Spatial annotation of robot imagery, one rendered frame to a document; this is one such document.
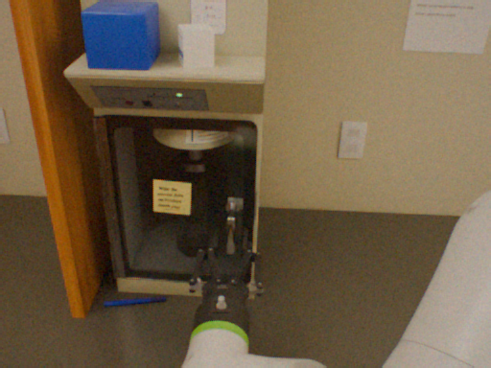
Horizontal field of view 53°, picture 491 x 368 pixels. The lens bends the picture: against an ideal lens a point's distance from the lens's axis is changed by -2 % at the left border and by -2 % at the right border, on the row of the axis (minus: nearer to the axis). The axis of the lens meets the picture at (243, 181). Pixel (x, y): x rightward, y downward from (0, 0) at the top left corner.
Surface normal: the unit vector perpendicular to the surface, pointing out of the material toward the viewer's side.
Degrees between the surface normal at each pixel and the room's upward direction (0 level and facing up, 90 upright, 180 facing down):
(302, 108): 90
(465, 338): 38
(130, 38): 90
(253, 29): 90
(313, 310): 0
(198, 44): 90
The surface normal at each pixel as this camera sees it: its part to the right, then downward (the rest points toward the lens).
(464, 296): -0.68, -0.60
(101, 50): -0.04, 0.50
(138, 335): 0.03, -0.87
